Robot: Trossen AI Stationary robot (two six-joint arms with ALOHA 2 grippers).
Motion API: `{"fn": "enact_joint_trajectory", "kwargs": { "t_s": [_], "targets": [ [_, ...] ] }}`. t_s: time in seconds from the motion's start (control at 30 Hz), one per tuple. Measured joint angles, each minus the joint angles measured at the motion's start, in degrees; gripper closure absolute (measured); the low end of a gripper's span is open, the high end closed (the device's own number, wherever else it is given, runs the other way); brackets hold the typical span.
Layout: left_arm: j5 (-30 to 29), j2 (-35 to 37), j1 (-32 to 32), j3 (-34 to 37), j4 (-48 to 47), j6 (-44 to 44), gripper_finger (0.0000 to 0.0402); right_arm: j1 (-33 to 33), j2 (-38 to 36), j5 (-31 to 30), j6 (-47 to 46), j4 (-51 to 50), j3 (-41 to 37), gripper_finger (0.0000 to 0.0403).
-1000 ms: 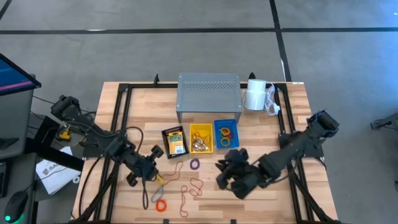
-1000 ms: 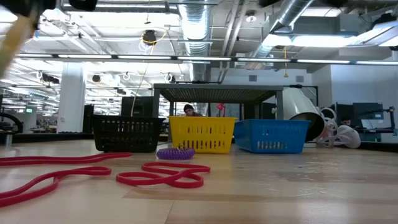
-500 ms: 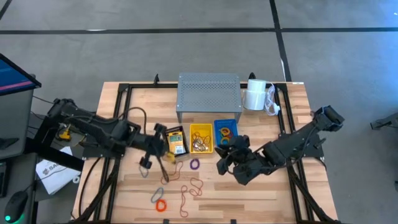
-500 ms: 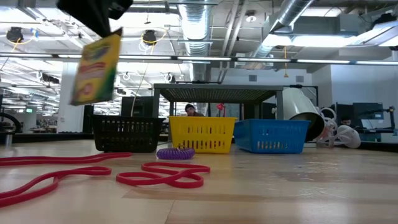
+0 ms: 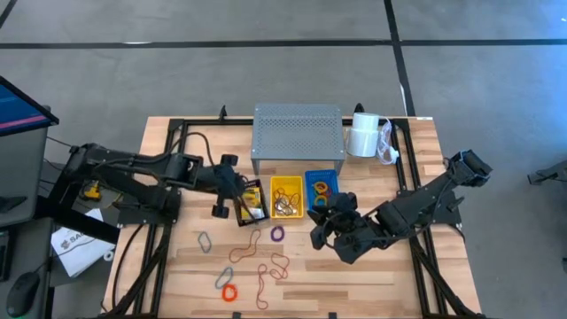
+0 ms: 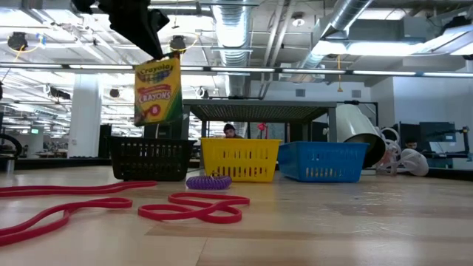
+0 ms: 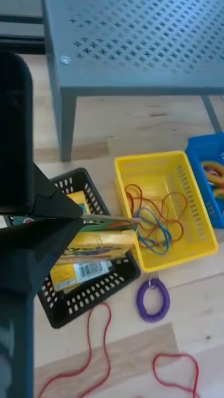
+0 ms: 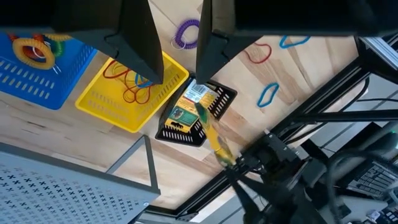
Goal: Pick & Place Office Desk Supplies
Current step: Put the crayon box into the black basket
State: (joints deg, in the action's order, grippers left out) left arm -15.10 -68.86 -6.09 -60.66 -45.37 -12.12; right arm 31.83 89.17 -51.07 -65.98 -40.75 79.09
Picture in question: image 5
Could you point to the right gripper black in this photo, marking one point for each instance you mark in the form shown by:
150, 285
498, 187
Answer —
347, 230

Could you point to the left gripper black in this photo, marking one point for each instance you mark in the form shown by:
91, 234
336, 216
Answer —
226, 184

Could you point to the red rubber band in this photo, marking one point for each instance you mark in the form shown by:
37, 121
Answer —
279, 192
262, 283
280, 266
248, 248
294, 197

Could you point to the black computer mouse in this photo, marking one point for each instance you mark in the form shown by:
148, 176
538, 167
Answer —
22, 292

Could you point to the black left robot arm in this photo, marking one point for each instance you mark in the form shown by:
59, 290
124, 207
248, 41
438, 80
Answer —
146, 166

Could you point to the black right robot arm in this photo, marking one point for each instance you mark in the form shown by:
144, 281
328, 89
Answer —
425, 199

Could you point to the grey desk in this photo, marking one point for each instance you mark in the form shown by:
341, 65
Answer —
22, 168

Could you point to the black plastic basket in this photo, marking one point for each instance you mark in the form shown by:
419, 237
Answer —
266, 195

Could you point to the blue plastic basket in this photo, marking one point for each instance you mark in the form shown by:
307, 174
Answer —
332, 177

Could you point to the yellow plastic basket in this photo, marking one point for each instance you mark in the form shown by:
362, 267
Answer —
287, 179

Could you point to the grey perforated metal shelf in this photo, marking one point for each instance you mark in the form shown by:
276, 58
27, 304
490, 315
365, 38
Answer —
299, 133

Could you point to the white plastic roll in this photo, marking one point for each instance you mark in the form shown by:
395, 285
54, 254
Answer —
363, 137

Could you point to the clear plastic wrapper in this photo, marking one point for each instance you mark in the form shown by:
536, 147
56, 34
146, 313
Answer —
389, 153

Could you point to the yellow tool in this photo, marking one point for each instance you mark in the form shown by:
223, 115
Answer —
91, 192

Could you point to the black support beam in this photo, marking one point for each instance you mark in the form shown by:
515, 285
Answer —
80, 221

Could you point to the black equipment stand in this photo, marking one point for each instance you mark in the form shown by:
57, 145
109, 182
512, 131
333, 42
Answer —
547, 176

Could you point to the monitor with blue screen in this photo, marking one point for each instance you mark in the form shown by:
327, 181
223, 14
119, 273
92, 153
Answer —
17, 111

